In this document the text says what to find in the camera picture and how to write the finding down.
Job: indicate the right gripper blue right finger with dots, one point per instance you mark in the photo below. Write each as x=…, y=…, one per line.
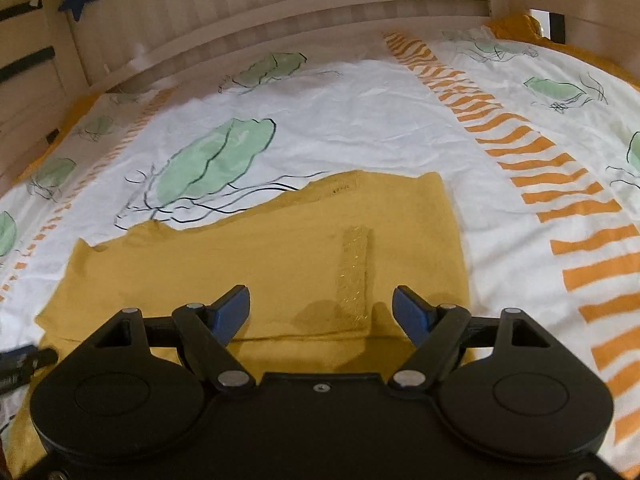
x=435, y=331

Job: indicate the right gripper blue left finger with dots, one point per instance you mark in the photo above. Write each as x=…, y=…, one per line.
x=204, y=334

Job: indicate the mustard yellow knit sweater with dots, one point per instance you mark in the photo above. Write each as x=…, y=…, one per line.
x=321, y=265

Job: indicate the white leaf-print duvet cover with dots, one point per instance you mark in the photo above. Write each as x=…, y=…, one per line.
x=538, y=153

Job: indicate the orange fitted bed sheet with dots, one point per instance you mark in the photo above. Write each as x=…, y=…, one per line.
x=525, y=28

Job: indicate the light wooden bed frame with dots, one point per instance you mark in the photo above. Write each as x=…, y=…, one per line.
x=48, y=61

